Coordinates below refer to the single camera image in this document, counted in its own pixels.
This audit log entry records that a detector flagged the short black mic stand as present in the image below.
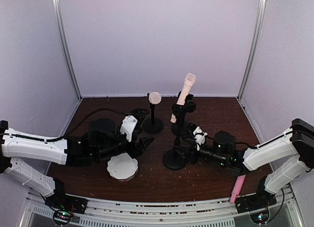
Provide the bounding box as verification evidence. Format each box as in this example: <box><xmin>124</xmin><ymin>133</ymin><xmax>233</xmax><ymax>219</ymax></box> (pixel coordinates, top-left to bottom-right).
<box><xmin>143</xmin><ymin>104</ymin><xmax>163</xmax><ymax>134</ymax></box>

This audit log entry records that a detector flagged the tall black mic stand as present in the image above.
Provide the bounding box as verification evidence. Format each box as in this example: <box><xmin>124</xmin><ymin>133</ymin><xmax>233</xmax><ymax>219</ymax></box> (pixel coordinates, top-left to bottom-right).
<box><xmin>171</xmin><ymin>94</ymin><xmax>196</xmax><ymax>136</ymax></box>
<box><xmin>162</xmin><ymin>132</ymin><xmax>186</xmax><ymax>170</ymax></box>

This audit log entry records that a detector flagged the beige microphone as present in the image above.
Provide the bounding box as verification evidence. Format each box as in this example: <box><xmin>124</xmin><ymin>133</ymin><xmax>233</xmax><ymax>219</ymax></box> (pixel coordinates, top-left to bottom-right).
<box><xmin>148</xmin><ymin>91</ymin><xmax>162</xmax><ymax>105</ymax></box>
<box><xmin>169</xmin><ymin>73</ymin><xmax>197</xmax><ymax>124</ymax></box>

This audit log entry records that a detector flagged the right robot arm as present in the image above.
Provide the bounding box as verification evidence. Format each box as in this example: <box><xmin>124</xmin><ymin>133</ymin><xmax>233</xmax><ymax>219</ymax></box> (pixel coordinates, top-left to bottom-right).
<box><xmin>187</xmin><ymin>118</ymin><xmax>314</xmax><ymax>199</ymax></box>

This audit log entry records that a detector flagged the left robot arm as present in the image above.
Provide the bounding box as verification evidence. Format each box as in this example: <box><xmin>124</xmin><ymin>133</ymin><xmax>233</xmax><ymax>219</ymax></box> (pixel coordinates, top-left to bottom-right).
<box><xmin>0</xmin><ymin>115</ymin><xmax>154</xmax><ymax>209</ymax></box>

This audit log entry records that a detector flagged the white scalloped dish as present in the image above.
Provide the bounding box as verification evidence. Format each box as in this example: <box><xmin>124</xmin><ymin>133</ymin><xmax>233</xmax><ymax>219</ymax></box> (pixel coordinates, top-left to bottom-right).
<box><xmin>107</xmin><ymin>153</ymin><xmax>138</xmax><ymax>182</ymax></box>

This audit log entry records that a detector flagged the pink microphone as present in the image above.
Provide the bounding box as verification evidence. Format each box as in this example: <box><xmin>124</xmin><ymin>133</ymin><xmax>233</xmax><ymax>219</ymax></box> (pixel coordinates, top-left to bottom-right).
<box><xmin>230</xmin><ymin>175</ymin><xmax>246</xmax><ymax>203</ymax></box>

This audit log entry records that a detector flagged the right circuit board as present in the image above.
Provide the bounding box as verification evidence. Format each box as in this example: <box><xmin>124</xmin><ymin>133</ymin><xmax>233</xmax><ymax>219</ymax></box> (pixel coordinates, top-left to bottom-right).
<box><xmin>249</xmin><ymin>210</ymin><xmax>270</xmax><ymax>225</ymax></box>

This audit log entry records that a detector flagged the circuit board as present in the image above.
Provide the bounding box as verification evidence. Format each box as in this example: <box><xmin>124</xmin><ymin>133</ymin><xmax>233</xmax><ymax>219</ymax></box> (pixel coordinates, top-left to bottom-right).
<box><xmin>52</xmin><ymin>209</ymin><xmax>74</xmax><ymax>226</ymax></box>
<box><xmin>249</xmin><ymin>210</ymin><xmax>270</xmax><ymax>225</ymax></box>

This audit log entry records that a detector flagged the left circuit board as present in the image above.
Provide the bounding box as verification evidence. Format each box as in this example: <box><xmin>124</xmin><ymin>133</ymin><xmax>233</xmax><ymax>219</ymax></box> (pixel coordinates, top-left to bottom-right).
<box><xmin>52</xmin><ymin>209</ymin><xmax>74</xmax><ymax>226</ymax></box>

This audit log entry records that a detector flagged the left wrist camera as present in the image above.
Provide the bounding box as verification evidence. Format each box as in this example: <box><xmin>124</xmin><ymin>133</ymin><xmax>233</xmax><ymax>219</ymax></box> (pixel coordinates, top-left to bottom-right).
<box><xmin>120</xmin><ymin>108</ymin><xmax>149</xmax><ymax>142</ymax></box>

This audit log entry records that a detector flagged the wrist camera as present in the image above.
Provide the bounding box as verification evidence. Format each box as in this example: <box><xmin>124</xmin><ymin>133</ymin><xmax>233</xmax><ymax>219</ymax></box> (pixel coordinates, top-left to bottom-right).
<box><xmin>120</xmin><ymin>108</ymin><xmax>149</xmax><ymax>142</ymax></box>
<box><xmin>187</xmin><ymin>123</ymin><xmax>208</xmax><ymax>151</ymax></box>

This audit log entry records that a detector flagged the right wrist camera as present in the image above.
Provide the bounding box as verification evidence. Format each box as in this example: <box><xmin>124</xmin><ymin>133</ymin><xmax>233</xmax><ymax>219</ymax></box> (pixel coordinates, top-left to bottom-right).
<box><xmin>187</xmin><ymin>123</ymin><xmax>208</xmax><ymax>151</ymax></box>

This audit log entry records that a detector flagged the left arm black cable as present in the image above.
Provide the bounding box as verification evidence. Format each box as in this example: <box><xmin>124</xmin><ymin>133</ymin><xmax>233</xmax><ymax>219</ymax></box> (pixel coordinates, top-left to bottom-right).
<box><xmin>0</xmin><ymin>108</ymin><xmax>138</xmax><ymax>144</ymax></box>

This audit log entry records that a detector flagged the right aluminium frame post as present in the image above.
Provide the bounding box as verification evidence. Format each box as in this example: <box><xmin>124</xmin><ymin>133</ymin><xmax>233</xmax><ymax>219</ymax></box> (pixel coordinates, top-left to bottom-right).
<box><xmin>237</xmin><ymin>0</ymin><xmax>267</xmax><ymax>101</ymax></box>

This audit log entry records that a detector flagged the aluminium frame post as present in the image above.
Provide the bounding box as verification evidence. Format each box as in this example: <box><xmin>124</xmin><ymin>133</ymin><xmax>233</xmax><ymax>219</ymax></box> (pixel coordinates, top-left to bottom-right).
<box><xmin>237</xmin><ymin>0</ymin><xmax>267</xmax><ymax>101</ymax></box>
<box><xmin>52</xmin><ymin>0</ymin><xmax>82</xmax><ymax>101</ymax></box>

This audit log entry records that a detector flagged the left aluminium frame post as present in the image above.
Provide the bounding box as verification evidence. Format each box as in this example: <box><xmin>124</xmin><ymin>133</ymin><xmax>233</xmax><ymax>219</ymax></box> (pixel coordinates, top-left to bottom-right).
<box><xmin>52</xmin><ymin>0</ymin><xmax>82</xmax><ymax>101</ymax></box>

